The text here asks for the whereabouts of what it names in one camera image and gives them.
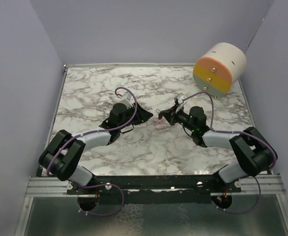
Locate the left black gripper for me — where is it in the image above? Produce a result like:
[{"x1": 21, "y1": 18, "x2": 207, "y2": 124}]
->
[{"x1": 118, "y1": 102, "x2": 153, "y2": 130}]

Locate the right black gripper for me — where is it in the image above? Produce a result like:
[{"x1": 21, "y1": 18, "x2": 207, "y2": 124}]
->
[{"x1": 160, "y1": 104, "x2": 196, "y2": 133}]

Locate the cylindrical pastel drawer box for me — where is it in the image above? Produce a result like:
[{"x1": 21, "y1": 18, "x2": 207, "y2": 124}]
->
[{"x1": 193, "y1": 42, "x2": 247, "y2": 97}]

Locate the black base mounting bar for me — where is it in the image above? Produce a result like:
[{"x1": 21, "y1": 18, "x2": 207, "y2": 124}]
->
[{"x1": 67, "y1": 175, "x2": 241, "y2": 205}]

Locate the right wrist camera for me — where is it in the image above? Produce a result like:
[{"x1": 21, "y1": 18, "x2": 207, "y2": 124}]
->
[{"x1": 174, "y1": 93, "x2": 186, "y2": 113}]

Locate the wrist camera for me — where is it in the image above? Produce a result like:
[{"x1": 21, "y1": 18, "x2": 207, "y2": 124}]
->
[
  {"x1": 117, "y1": 91, "x2": 133, "y2": 107},
  {"x1": 174, "y1": 93, "x2": 186, "y2": 113}
]

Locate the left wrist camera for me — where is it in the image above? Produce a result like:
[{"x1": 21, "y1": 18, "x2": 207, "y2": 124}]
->
[{"x1": 117, "y1": 91, "x2": 133, "y2": 107}]

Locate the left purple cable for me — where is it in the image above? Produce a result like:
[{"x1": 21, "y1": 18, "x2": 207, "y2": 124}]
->
[{"x1": 46, "y1": 87, "x2": 138, "y2": 217}]

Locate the aluminium table frame rail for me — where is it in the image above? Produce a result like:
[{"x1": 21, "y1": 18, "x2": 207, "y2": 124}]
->
[{"x1": 13, "y1": 64, "x2": 68, "y2": 236}]

